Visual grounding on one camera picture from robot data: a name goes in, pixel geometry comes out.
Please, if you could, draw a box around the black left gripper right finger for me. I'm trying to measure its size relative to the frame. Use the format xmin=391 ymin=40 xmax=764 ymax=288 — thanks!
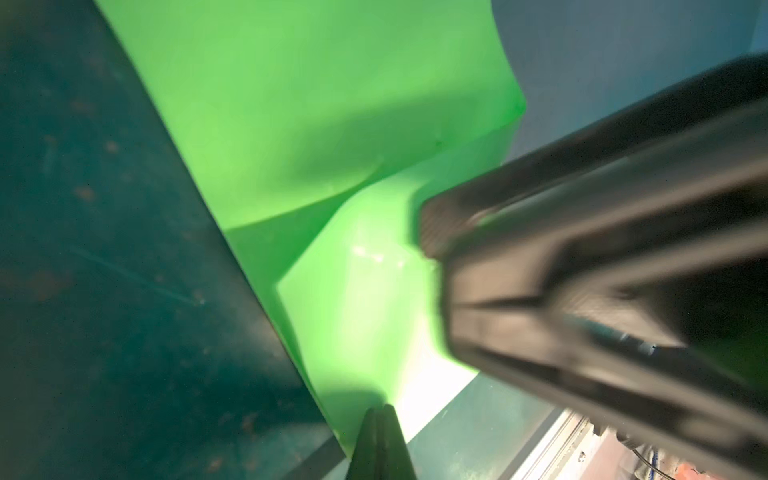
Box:
xmin=381 ymin=405 xmax=417 ymax=480

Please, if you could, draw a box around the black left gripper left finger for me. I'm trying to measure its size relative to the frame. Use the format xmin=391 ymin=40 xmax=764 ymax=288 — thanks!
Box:
xmin=345 ymin=407 xmax=384 ymax=480

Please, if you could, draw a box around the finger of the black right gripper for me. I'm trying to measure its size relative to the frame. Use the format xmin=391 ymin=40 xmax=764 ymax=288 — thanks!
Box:
xmin=419 ymin=54 xmax=767 ymax=479

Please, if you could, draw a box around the green square paper sheet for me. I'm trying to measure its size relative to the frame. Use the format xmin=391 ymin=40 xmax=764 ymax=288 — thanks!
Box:
xmin=99 ymin=1 xmax=526 ymax=453

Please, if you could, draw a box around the aluminium front rail base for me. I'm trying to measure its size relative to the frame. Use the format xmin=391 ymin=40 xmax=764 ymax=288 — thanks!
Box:
xmin=509 ymin=410 xmax=679 ymax=480

